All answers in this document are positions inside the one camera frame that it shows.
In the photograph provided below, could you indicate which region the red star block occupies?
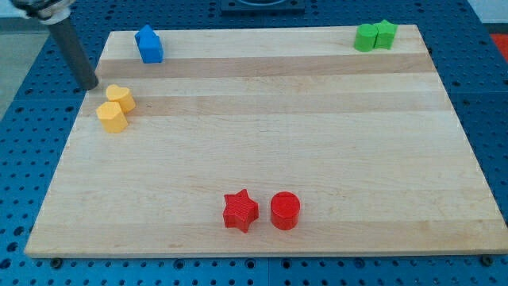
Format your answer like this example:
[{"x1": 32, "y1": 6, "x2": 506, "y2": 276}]
[{"x1": 222, "y1": 189, "x2": 260, "y2": 233}]

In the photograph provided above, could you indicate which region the blue house-shaped block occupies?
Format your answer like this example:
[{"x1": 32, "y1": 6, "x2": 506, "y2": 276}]
[{"x1": 134, "y1": 24, "x2": 159, "y2": 45}]

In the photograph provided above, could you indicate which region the blue cube block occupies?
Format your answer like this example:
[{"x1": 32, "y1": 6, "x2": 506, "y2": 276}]
[{"x1": 137, "y1": 36, "x2": 164, "y2": 64}]

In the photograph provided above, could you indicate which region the green cylinder block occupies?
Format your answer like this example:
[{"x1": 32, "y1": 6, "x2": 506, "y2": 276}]
[{"x1": 353, "y1": 24, "x2": 378, "y2": 52}]

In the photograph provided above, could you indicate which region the wooden board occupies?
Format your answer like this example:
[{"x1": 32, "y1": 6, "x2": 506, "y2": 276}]
[{"x1": 25, "y1": 25, "x2": 507, "y2": 258}]

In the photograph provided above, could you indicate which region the yellow heart block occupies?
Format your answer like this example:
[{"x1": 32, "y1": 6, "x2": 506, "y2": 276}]
[{"x1": 106, "y1": 84, "x2": 136, "y2": 113}]

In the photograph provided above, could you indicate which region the red cylinder block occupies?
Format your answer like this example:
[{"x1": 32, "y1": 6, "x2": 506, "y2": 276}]
[{"x1": 271, "y1": 191, "x2": 301, "y2": 230}]

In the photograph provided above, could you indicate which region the green star block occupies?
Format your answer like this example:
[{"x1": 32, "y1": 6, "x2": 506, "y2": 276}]
[{"x1": 374, "y1": 20, "x2": 398, "y2": 50}]

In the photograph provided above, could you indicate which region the yellow pentagon block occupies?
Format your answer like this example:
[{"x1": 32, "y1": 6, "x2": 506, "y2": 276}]
[{"x1": 96, "y1": 102, "x2": 129, "y2": 133}]

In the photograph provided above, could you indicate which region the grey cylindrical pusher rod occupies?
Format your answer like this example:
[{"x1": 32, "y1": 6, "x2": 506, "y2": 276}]
[{"x1": 48, "y1": 17, "x2": 98, "y2": 91}]

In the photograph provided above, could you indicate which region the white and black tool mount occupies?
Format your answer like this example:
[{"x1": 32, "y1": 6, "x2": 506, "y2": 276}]
[{"x1": 10, "y1": 0, "x2": 75, "y2": 25}]

